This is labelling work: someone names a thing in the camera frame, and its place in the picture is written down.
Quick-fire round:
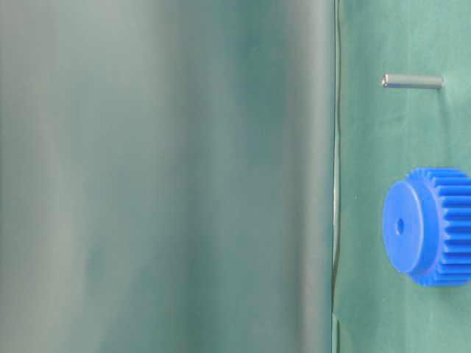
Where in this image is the blue plastic gear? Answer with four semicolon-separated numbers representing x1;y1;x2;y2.
382;167;470;287

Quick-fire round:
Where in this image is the grey metal shaft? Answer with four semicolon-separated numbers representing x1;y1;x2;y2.
380;74;445;90

